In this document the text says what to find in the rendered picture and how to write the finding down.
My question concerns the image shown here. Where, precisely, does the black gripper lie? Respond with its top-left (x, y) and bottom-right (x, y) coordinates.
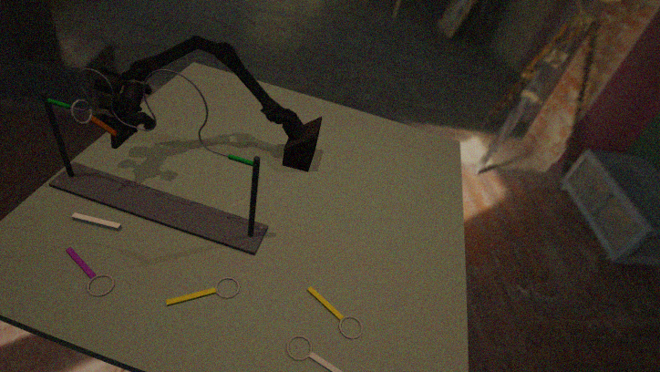
top-left (93, 96), bottom-right (155, 149)

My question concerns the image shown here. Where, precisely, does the beige rectangular bar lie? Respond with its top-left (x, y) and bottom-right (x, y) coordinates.
top-left (72, 212), bottom-right (122, 232)

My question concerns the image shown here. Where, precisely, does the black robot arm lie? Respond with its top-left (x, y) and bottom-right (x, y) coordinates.
top-left (94, 36), bottom-right (309, 141)

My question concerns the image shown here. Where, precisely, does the grey metal loop with yellow handle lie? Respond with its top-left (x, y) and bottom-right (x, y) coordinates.
top-left (166, 277), bottom-right (240, 306)
top-left (306, 286), bottom-right (364, 339)

